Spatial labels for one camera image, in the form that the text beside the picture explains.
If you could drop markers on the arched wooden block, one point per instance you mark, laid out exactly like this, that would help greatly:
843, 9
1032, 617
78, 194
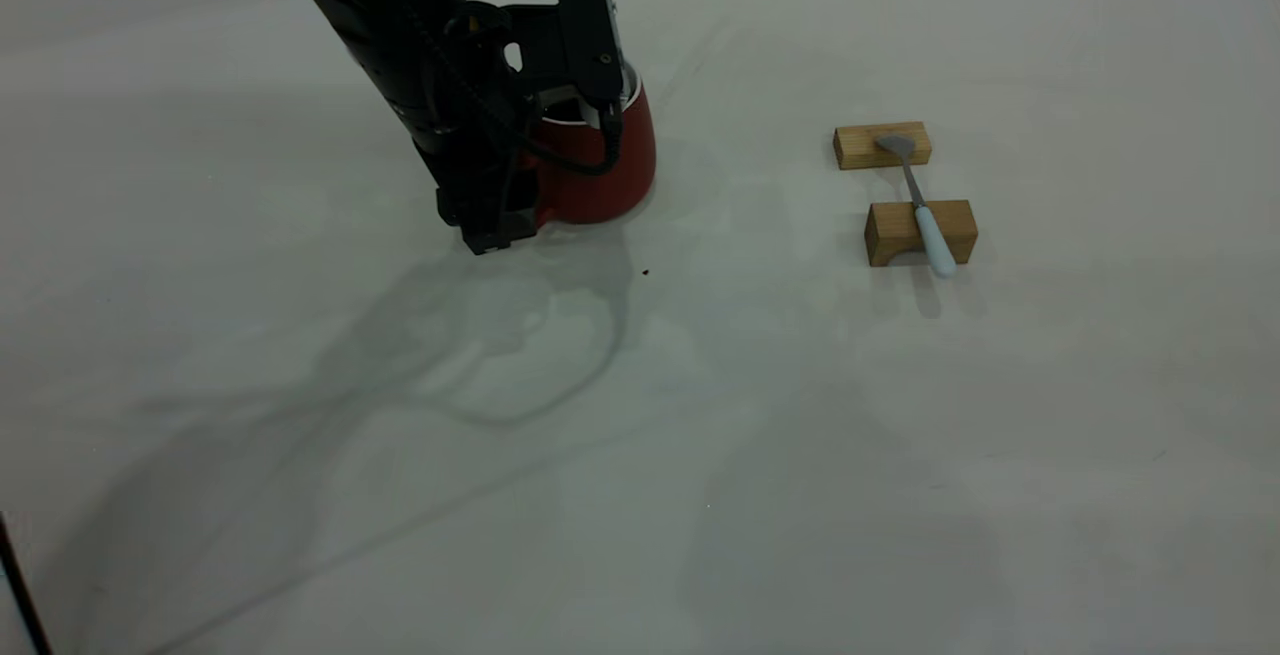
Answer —
890, 230

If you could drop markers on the red ceramic coffee cup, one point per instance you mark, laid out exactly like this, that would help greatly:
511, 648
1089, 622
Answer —
610, 185

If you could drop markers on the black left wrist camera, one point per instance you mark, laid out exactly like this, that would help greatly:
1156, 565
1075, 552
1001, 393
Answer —
585, 35

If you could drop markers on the flat rectangular wooden block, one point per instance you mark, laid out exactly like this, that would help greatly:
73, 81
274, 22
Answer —
860, 147

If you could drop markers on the thin black rod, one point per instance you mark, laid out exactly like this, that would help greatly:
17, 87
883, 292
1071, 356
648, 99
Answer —
22, 585

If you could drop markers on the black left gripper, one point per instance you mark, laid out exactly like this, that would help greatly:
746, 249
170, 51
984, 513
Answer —
470, 125

